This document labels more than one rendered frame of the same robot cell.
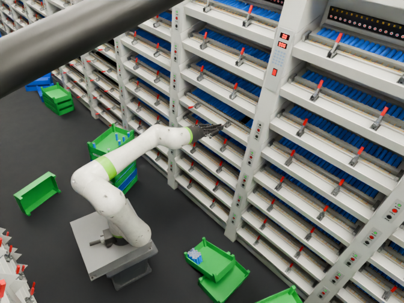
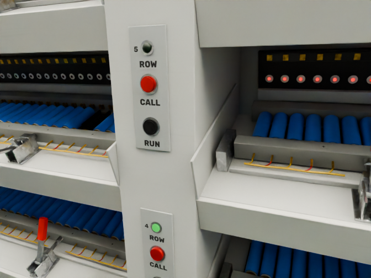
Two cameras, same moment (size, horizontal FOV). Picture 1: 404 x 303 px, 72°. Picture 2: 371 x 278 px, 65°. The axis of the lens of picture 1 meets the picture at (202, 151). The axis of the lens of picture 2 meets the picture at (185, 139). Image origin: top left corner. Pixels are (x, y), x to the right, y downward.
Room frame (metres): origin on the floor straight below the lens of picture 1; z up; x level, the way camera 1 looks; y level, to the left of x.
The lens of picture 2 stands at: (0.96, -0.23, 1.06)
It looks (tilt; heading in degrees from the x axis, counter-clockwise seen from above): 16 degrees down; 342
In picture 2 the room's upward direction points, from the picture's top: 1 degrees counter-clockwise
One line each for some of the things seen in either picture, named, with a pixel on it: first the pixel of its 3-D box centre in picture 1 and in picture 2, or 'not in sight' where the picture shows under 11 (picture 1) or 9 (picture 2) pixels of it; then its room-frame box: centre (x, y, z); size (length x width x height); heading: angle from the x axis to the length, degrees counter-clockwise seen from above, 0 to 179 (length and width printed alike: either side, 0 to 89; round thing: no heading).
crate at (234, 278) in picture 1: (223, 278); not in sight; (0.91, -0.26, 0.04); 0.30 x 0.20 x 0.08; 139
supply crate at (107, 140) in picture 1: (112, 140); not in sight; (1.63, 0.69, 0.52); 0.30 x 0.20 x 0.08; 161
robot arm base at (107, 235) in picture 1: (112, 234); not in sight; (0.90, 0.46, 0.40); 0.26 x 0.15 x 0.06; 119
